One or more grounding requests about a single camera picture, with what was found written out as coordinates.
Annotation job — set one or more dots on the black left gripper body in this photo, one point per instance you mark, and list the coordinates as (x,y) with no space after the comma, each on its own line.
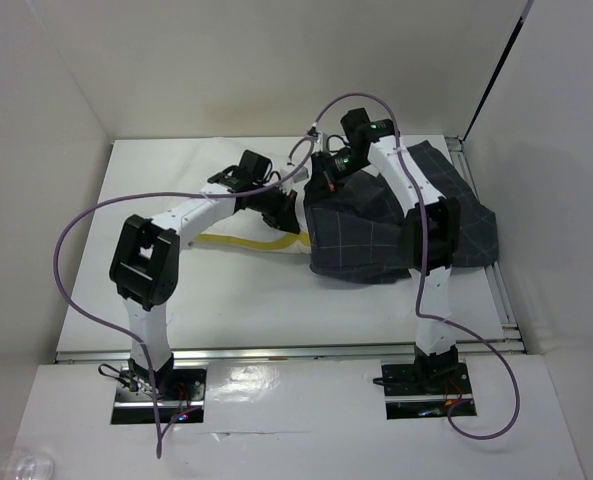
(266,201)

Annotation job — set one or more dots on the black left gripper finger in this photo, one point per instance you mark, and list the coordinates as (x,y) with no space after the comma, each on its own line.
(286,218)
(271,219)

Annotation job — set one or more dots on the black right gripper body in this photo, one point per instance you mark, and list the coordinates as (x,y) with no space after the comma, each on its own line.
(333,168)

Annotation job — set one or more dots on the dark grey checked pillowcase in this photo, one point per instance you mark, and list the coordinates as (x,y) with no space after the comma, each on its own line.
(354,232)

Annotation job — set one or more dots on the white pillow with yellow edge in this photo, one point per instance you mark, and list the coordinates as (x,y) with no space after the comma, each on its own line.
(245,229)

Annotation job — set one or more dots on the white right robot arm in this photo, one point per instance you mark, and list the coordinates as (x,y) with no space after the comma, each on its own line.
(428,236)

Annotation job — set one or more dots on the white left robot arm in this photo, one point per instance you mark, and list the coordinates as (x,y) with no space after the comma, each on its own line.
(146,261)

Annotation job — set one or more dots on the clear plastic object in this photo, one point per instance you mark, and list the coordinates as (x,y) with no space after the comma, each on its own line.
(25,464)

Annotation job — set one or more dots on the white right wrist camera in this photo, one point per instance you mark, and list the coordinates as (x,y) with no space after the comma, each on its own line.
(318,139)

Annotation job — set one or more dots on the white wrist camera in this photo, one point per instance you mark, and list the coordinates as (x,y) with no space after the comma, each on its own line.
(318,139)
(296,175)

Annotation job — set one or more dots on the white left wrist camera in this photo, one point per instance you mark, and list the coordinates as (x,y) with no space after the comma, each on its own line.
(296,175)

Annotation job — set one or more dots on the aluminium right side rail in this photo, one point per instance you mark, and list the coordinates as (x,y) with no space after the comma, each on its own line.
(509,324)

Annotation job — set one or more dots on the aluminium rail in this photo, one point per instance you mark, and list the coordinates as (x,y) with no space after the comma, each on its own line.
(258,353)
(509,324)

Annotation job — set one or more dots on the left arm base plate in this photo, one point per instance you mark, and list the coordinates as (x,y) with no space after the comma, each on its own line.
(180,398)

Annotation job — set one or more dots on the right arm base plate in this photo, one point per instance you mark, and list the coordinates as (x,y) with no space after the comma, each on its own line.
(406,397)

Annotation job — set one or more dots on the aluminium front rail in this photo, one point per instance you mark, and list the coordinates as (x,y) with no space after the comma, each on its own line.
(258,353)

